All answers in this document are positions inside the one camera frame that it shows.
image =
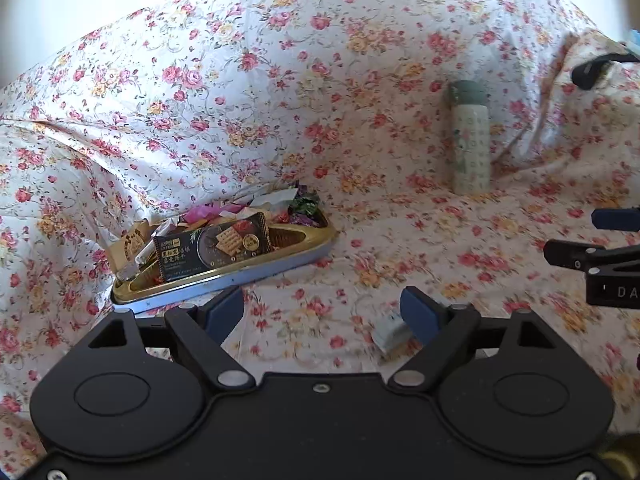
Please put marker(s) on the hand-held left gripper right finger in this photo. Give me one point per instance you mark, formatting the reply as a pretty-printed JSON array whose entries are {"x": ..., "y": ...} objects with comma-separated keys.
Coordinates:
[{"x": 422, "y": 312}]

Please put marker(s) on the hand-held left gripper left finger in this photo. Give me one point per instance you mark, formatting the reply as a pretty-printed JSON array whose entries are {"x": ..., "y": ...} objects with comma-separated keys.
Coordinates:
[{"x": 225, "y": 312}]

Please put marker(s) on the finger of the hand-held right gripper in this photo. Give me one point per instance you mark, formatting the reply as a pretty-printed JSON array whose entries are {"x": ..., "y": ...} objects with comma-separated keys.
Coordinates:
[
  {"x": 575, "y": 255},
  {"x": 617, "y": 219}
]

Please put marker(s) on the small white snack packet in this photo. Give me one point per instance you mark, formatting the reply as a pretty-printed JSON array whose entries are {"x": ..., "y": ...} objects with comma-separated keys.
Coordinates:
[{"x": 390, "y": 332}]

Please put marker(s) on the black cracker packet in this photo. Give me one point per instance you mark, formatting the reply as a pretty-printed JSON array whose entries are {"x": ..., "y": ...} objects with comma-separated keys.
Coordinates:
[{"x": 215, "y": 247}]

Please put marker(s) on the blue tin lid tray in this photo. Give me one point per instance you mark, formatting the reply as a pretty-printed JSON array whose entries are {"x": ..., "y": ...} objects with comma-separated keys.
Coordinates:
[{"x": 280, "y": 260}]

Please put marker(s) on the pink snack packet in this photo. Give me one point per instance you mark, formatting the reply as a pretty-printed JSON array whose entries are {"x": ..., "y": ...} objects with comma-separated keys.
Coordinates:
[{"x": 210, "y": 212}]

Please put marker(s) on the brown snack packet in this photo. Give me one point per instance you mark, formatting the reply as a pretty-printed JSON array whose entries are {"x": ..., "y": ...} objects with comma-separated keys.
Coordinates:
[{"x": 125, "y": 250}]

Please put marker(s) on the white candy wrapper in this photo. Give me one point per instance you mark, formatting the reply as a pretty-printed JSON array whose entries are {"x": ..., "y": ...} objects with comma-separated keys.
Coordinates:
[{"x": 272, "y": 197}]

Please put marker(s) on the purple green candy wrapper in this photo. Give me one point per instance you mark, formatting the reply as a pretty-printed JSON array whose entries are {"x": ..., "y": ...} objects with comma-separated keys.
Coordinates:
[{"x": 304, "y": 205}]

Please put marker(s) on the pale green patterned bottle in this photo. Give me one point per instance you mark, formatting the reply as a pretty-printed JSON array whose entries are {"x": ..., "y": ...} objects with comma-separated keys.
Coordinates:
[{"x": 470, "y": 145}]

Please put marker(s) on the floral bed sheet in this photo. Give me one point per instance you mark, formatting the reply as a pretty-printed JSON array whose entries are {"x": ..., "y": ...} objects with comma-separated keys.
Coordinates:
[{"x": 350, "y": 110}]

